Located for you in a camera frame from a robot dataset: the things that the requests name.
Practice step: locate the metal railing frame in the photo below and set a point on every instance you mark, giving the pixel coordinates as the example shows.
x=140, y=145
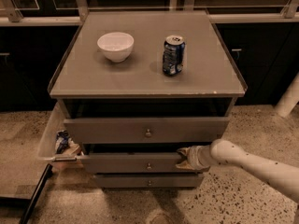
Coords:
x=75, y=12

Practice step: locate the blue soda can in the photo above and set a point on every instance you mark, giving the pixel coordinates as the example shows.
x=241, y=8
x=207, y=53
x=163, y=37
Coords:
x=174, y=47

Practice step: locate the white ceramic bowl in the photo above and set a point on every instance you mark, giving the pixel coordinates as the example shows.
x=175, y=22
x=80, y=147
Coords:
x=116, y=46

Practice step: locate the grey drawer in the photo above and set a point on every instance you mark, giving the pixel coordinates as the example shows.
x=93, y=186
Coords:
x=145, y=130
x=133, y=158
x=149, y=181

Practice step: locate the grey drawer cabinet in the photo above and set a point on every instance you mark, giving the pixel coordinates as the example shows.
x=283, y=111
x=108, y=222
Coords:
x=88, y=85

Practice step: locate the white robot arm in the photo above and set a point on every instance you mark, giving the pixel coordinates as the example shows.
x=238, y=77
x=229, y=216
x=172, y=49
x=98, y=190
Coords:
x=282, y=177

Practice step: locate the grey top drawer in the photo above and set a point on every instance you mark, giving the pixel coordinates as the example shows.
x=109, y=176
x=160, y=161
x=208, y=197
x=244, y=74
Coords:
x=145, y=130

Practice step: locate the grey bottom drawer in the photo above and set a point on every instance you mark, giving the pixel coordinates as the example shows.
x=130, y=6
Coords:
x=149, y=181

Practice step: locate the clear plastic bin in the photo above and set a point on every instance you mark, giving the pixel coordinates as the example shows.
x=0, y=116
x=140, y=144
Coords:
x=46, y=149

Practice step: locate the white post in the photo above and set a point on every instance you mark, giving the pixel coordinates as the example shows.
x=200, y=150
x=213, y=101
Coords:
x=289, y=99

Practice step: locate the blue snack bag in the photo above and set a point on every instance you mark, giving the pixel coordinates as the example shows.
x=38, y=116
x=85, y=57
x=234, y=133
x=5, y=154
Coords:
x=61, y=144

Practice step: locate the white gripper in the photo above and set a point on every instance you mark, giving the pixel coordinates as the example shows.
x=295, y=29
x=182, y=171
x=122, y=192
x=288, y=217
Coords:
x=194, y=158

